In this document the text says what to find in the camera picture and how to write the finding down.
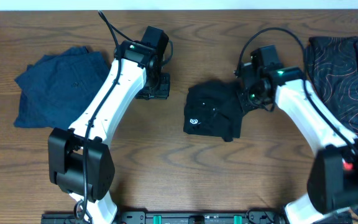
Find black Sydro t-shirt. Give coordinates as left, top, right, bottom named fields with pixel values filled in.
left=183, top=80, right=244, bottom=142

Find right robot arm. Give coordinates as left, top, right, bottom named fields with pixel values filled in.
left=235, top=45, right=358, bottom=223

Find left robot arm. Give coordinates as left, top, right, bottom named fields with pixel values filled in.
left=48, top=26, right=173, bottom=223

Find black red patterned garment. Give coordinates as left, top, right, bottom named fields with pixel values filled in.
left=306, top=36, right=358, bottom=137

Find folded navy blue shorts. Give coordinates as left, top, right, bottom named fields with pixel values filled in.
left=14, top=46, right=109, bottom=129

